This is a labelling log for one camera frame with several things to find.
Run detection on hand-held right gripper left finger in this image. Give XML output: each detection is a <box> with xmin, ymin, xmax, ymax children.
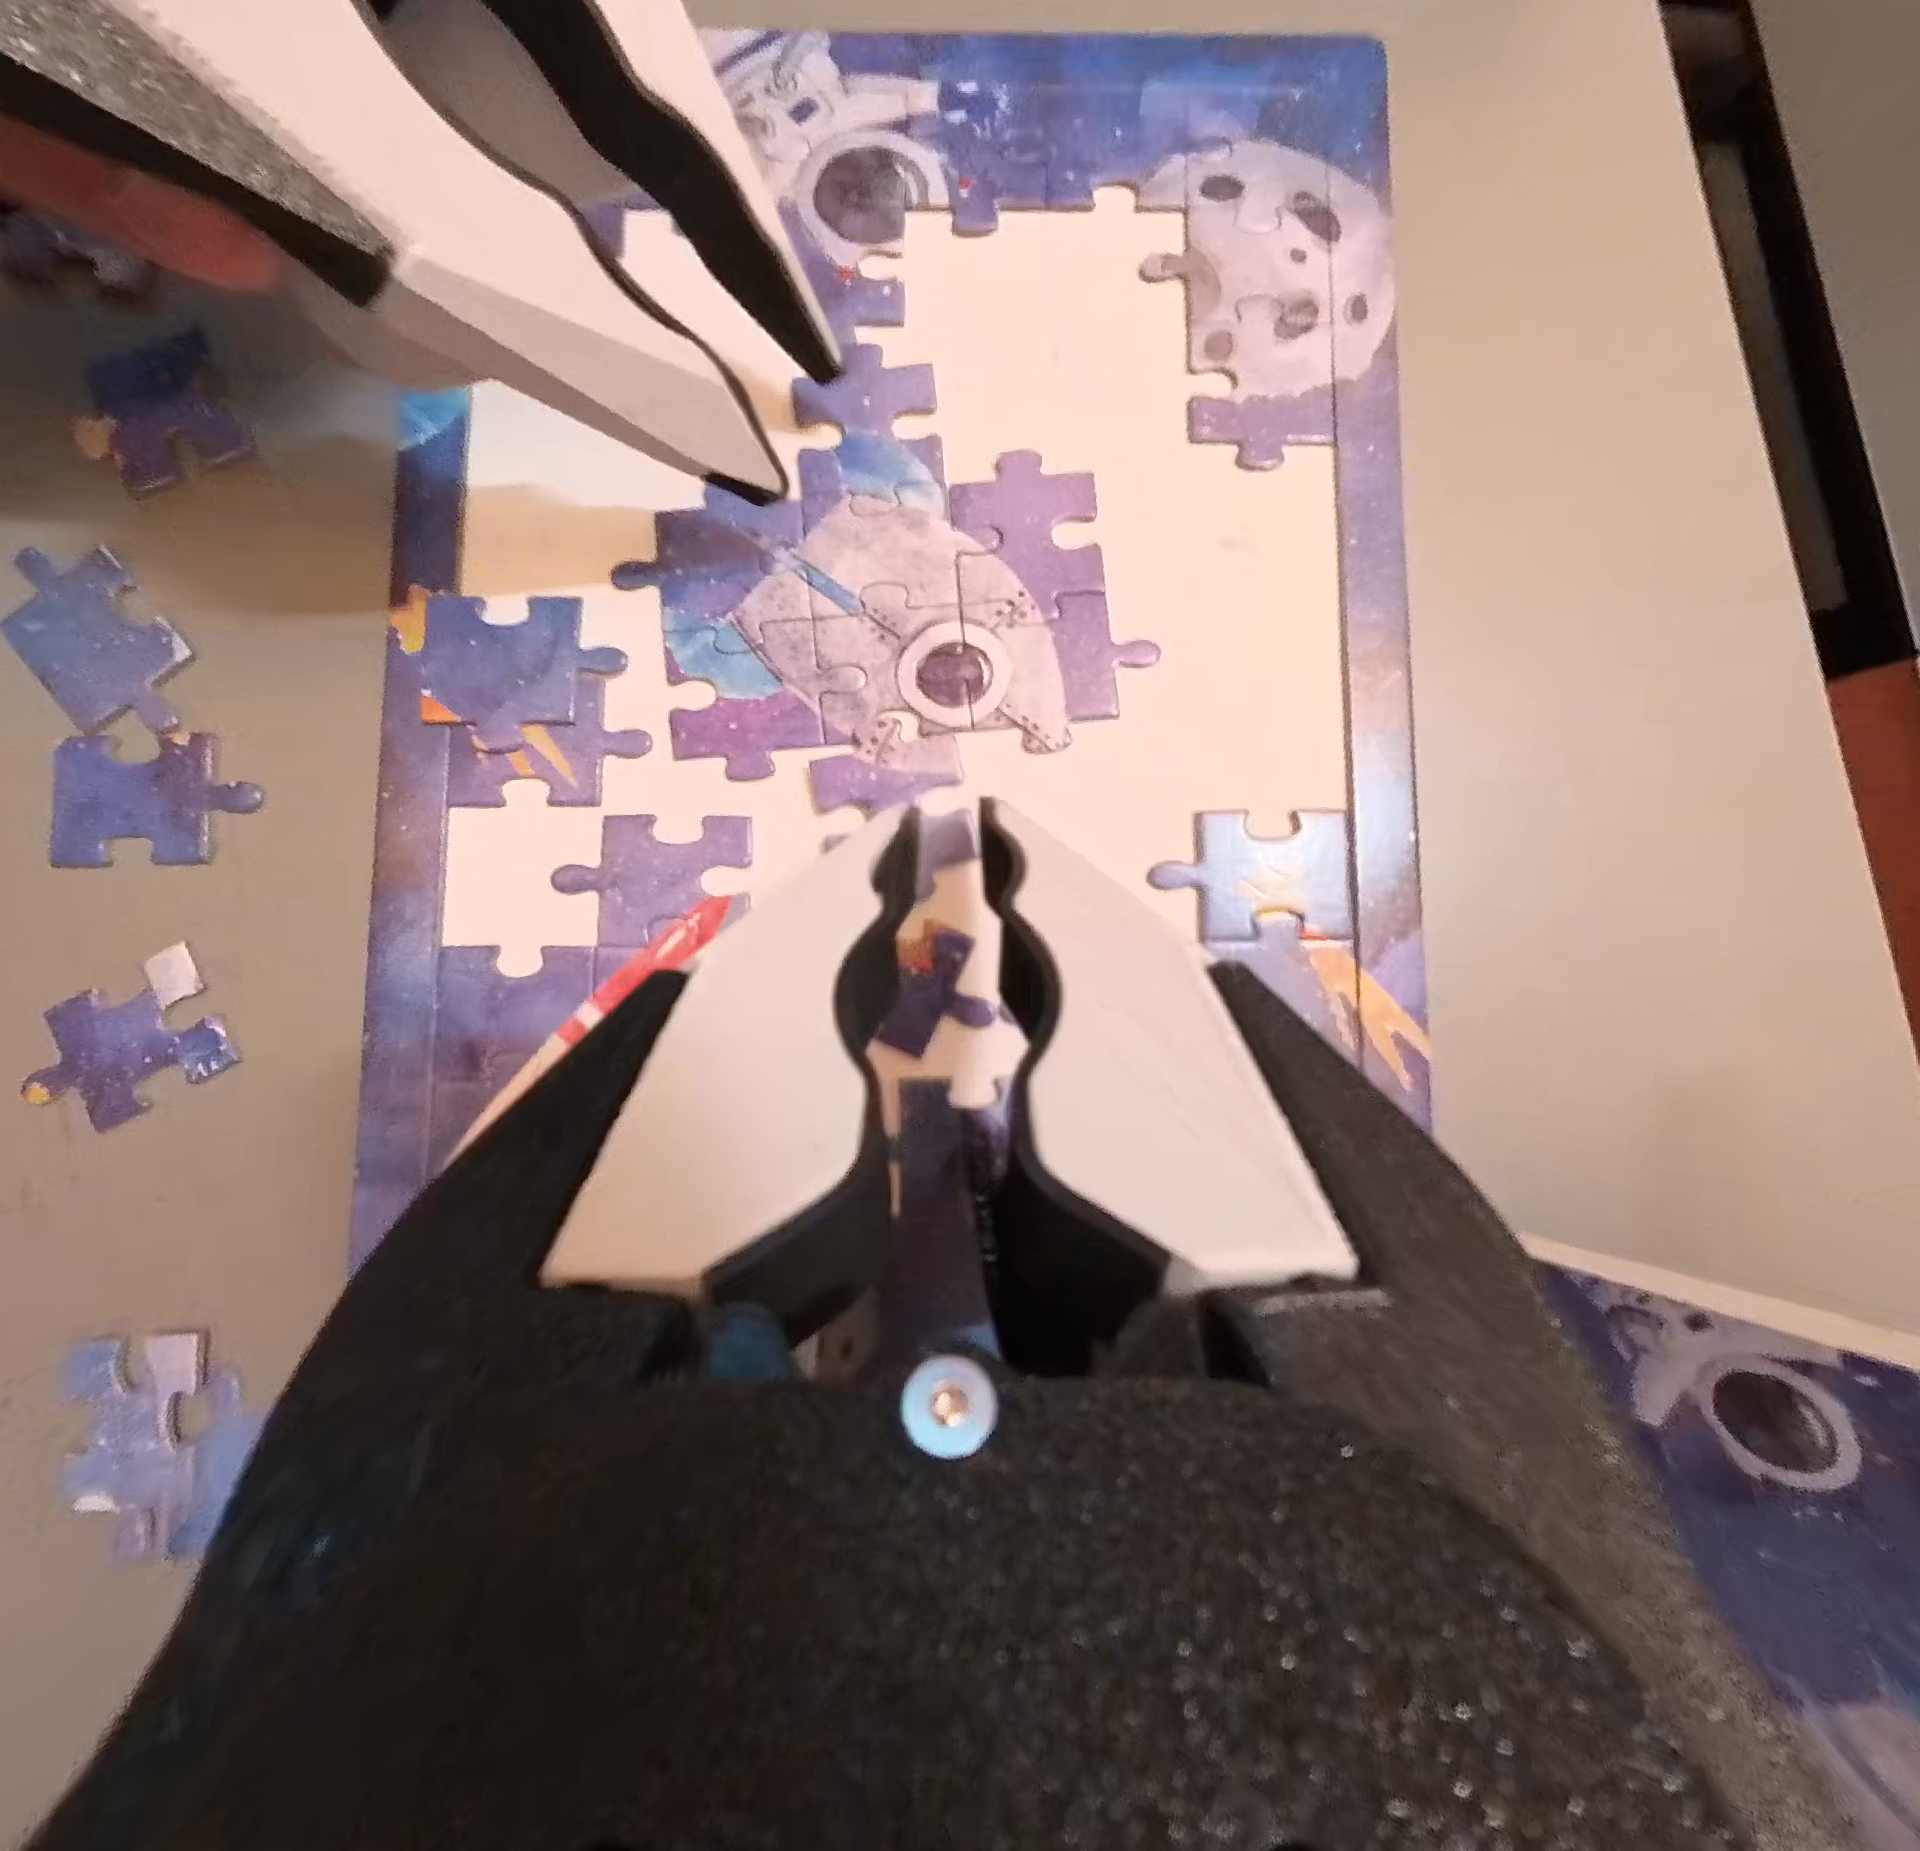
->
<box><xmin>537</xmin><ymin>806</ymin><xmax>922</xmax><ymax>1319</ymax></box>

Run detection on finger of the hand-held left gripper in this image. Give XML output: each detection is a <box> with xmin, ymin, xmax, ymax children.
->
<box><xmin>47</xmin><ymin>0</ymin><xmax>791</xmax><ymax>506</ymax></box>
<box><xmin>328</xmin><ymin>0</ymin><xmax>848</xmax><ymax>387</ymax></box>

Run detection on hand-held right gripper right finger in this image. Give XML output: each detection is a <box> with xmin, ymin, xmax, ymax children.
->
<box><xmin>974</xmin><ymin>794</ymin><xmax>1360</xmax><ymax>1312</ymax></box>

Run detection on space jigsaw puzzle tray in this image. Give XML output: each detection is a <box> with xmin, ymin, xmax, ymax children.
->
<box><xmin>348</xmin><ymin>26</ymin><xmax>1434</xmax><ymax>1276</ymax></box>

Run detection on assembled space puzzle pieces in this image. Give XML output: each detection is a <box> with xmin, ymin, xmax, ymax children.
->
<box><xmin>375</xmin><ymin>34</ymin><xmax>1418</xmax><ymax>1131</ymax></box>

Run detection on blue puzzle pieces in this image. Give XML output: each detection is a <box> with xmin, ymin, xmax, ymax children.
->
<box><xmin>0</xmin><ymin>209</ymin><xmax>271</xmax><ymax>1566</ymax></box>

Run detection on grey desk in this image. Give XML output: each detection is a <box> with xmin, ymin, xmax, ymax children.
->
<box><xmin>0</xmin><ymin>0</ymin><xmax>1920</xmax><ymax>1584</ymax></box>

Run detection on person's left hand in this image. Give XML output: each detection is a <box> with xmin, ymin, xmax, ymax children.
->
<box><xmin>0</xmin><ymin>118</ymin><xmax>288</xmax><ymax>298</ymax></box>

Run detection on illustrated puzzle box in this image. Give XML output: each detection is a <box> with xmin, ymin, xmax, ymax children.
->
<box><xmin>1523</xmin><ymin>1235</ymin><xmax>1920</xmax><ymax>1851</ymax></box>

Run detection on brown wooden plank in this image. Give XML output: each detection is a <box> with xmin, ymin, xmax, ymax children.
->
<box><xmin>1822</xmin><ymin>650</ymin><xmax>1920</xmax><ymax>1058</ymax></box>

